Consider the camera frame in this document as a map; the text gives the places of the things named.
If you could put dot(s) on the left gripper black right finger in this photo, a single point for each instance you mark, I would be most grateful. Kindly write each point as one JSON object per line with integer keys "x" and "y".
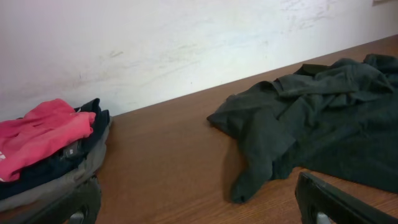
{"x": 320, "y": 202}

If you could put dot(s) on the grey folded garment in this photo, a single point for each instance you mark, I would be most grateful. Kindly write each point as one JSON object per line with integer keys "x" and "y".
{"x": 86, "y": 169}

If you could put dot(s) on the dark green t-shirt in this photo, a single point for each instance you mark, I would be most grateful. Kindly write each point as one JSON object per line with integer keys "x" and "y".
{"x": 339, "y": 120}

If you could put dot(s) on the navy folded garment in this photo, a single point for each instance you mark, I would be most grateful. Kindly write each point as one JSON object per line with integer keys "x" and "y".
{"x": 62, "y": 161}

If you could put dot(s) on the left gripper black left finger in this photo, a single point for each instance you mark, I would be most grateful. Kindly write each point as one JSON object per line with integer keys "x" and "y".
{"x": 81, "y": 204}

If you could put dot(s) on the red folded shirt white lettering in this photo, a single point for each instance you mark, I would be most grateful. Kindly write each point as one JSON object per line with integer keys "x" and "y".
{"x": 44, "y": 130}

